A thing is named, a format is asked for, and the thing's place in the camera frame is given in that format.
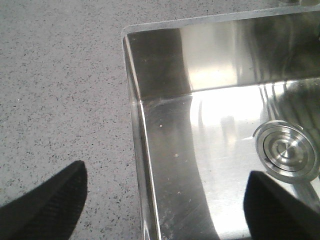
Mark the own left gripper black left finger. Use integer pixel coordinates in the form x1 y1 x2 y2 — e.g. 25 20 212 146
0 160 88 240

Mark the sink drain strainer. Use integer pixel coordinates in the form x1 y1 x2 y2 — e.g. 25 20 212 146
253 120 320 184

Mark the stainless steel sink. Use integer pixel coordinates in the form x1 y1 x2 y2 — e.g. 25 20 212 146
122 5 320 240

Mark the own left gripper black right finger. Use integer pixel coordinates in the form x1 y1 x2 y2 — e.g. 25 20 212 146
243 170 320 240

